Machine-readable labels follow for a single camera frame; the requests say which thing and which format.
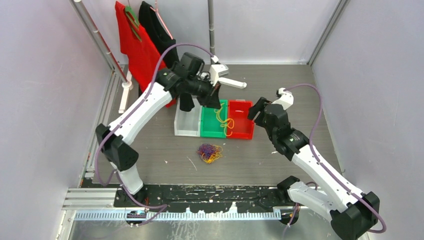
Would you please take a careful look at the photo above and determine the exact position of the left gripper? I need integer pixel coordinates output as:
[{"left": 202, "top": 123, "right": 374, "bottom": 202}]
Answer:
[{"left": 186, "top": 74, "right": 222, "bottom": 109}]

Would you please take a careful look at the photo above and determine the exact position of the yellow cable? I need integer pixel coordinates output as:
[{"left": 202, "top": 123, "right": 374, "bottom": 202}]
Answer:
[{"left": 213, "top": 101, "right": 235, "bottom": 137}]

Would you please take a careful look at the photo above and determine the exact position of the cable bundle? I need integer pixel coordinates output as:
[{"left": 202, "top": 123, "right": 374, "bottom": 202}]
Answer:
[{"left": 196, "top": 143, "right": 224, "bottom": 165}]

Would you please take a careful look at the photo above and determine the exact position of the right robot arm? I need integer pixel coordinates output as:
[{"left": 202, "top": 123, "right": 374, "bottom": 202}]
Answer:
[{"left": 247, "top": 97, "right": 380, "bottom": 240}]

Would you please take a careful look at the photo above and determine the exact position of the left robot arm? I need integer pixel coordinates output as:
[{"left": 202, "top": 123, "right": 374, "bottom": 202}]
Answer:
[{"left": 95, "top": 52, "right": 229, "bottom": 207}]

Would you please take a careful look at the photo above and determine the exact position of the red plastic bin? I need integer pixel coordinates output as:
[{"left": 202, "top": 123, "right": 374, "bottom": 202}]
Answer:
[{"left": 226, "top": 99, "right": 255, "bottom": 140}]

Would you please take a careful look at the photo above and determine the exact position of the green plastic bin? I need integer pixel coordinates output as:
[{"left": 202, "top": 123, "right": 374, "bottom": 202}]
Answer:
[{"left": 200, "top": 106, "right": 226, "bottom": 139}]

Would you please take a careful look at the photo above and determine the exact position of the white plastic bin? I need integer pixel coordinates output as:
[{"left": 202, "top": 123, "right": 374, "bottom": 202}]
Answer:
[{"left": 174, "top": 98, "right": 202, "bottom": 137}]

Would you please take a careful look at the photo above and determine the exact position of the red t-shirt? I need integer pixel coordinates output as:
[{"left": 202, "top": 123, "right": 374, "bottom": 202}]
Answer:
[{"left": 114, "top": 0, "right": 176, "bottom": 109}]

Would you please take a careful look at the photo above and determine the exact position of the black t-shirt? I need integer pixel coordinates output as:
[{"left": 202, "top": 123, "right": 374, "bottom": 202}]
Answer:
[{"left": 137, "top": 1, "right": 194, "bottom": 96}]

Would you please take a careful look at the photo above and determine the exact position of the garment rack centre pole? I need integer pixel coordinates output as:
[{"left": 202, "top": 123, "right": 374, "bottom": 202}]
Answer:
[{"left": 206, "top": 0, "right": 248, "bottom": 90}]

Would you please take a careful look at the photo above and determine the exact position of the pink clothes hanger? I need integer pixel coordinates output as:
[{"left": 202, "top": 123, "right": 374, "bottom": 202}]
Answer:
[{"left": 150, "top": 5, "right": 174, "bottom": 40}]

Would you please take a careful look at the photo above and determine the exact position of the green clothes hanger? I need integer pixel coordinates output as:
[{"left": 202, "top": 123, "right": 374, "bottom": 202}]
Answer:
[{"left": 124, "top": 5, "right": 142, "bottom": 42}]

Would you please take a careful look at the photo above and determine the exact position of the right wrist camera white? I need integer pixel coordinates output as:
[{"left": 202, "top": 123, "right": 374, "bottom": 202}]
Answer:
[{"left": 273, "top": 87, "right": 294, "bottom": 110}]

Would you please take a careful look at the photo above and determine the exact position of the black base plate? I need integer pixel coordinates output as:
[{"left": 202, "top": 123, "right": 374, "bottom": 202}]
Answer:
[{"left": 134, "top": 184, "right": 295, "bottom": 214}]

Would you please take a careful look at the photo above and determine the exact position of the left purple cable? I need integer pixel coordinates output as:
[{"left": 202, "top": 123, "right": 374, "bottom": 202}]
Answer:
[{"left": 94, "top": 43, "right": 220, "bottom": 227}]

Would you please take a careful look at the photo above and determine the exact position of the aluminium rail frame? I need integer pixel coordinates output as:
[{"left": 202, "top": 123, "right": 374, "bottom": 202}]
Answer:
[{"left": 61, "top": 186, "right": 365, "bottom": 222}]

